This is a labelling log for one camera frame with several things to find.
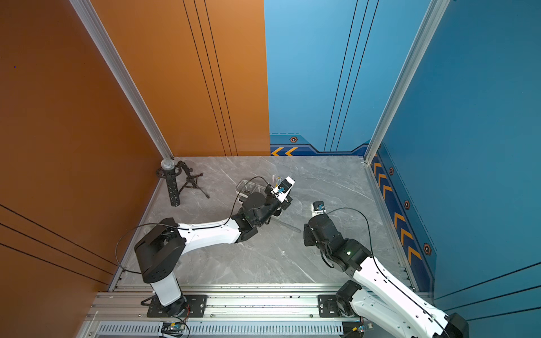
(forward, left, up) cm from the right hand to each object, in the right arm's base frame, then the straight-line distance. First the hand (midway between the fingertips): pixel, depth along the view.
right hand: (307, 225), depth 78 cm
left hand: (+13, +6, +13) cm, 19 cm away
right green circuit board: (-30, -17, -15) cm, 37 cm away
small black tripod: (+27, +53, -6) cm, 60 cm away
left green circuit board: (-30, +48, -18) cm, 59 cm away
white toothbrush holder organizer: (+25, +28, -10) cm, 39 cm away
